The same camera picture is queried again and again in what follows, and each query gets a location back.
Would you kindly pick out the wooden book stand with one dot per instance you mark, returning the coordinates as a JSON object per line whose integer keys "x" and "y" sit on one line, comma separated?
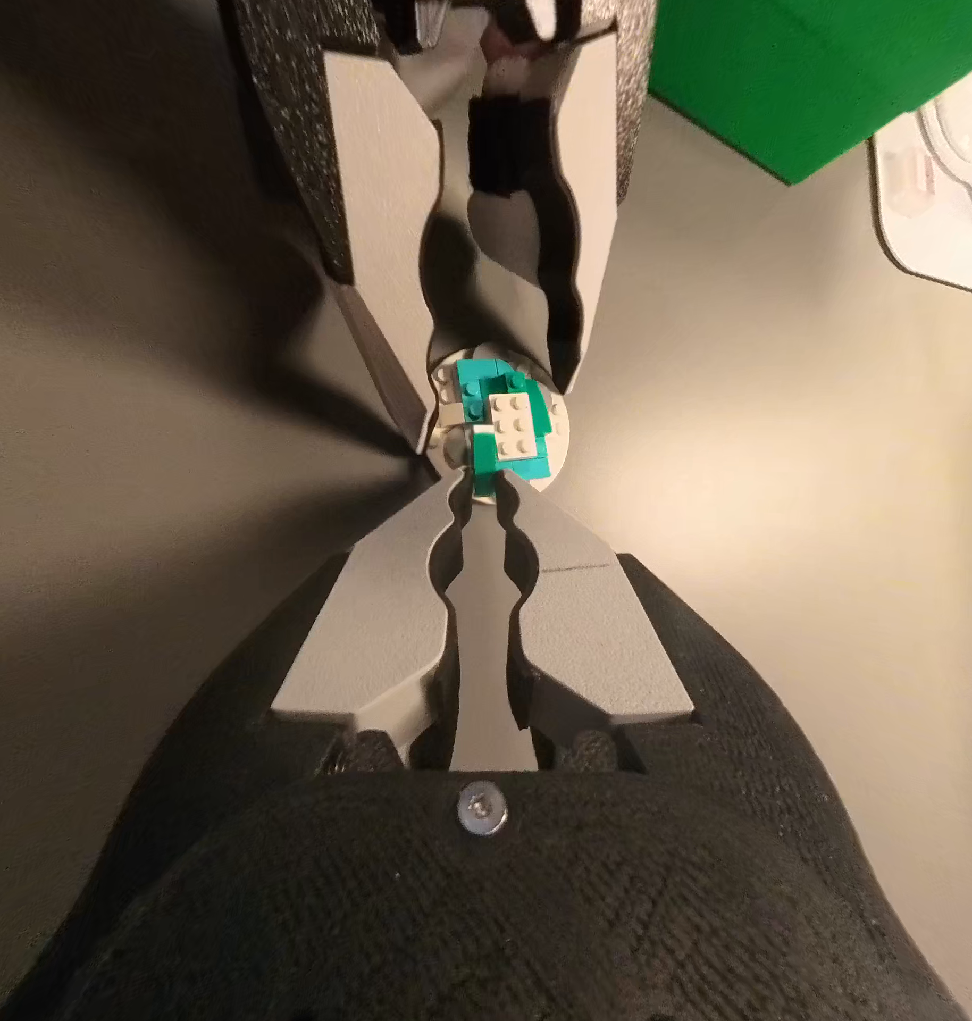
{"x": 933, "y": 231}

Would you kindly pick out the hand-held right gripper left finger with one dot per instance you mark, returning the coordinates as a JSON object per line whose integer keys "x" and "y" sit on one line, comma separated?
{"x": 366, "y": 630}

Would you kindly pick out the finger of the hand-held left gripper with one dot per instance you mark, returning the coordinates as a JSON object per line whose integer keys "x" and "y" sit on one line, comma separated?
{"x": 598, "y": 159}
{"x": 382, "y": 199}

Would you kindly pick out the green plastic bin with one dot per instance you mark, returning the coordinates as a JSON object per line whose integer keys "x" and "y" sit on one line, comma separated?
{"x": 789, "y": 72}

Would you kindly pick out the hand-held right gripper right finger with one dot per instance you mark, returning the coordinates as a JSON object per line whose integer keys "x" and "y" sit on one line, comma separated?
{"x": 606, "y": 638}

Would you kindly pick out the person's left hand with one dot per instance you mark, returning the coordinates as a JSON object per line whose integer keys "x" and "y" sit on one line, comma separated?
{"x": 510, "y": 68}

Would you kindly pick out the round white lego assembly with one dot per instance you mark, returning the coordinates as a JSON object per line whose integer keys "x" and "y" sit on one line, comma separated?
{"x": 511, "y": 419}

